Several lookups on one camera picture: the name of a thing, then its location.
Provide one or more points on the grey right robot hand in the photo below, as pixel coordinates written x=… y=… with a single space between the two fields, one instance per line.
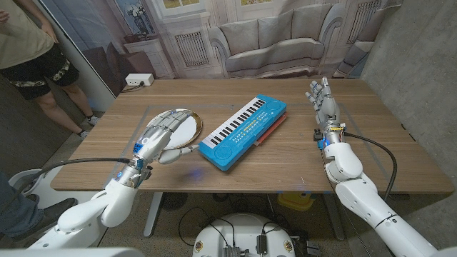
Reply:
x=329 y=110

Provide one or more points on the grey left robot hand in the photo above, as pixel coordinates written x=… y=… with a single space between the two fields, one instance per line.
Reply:
x=153 y=139

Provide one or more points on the blue toy piano keyboard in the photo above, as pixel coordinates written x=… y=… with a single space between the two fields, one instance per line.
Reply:
x=248 y=133

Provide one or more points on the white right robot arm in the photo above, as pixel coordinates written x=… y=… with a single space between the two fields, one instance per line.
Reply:
x=371 y=207

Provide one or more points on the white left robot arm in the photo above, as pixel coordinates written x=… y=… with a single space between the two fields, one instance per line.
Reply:
x=107 y=207

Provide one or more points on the gold-rimmed white paper plate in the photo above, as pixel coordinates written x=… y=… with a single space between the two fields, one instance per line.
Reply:
x=189 y=131

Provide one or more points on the red notebook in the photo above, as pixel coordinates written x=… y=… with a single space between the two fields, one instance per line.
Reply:
x=273 y=129

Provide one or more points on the white power strip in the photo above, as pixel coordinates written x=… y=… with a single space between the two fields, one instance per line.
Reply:
x=139 y=79

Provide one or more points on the black round floor fan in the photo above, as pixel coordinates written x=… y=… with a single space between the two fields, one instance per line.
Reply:
x=175 y=201

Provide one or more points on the white table leg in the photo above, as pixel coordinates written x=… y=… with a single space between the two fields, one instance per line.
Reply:
x=333 y=217
x=153 y=214

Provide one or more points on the printed living room backdrop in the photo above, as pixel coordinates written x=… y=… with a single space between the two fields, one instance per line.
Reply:
x=271 y=46

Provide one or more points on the yellow object under table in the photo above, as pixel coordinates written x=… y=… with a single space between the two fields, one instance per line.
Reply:
x=294 y=201

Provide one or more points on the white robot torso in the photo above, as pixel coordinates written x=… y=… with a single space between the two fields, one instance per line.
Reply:
x=242 y=228

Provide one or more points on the person in blue jeans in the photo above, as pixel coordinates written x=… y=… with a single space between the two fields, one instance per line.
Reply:
x=18 y=214

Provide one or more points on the person in beige shirt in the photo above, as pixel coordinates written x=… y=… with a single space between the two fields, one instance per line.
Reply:
x=21 y=43

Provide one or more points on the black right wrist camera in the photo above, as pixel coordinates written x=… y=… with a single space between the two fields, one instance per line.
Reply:
x=317 y=135

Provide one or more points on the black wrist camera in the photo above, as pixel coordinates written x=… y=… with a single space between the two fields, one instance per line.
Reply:
x=317 y=135
x=147 y=172

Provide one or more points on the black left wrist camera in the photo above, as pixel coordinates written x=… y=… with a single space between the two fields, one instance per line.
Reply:
x=147 y=172

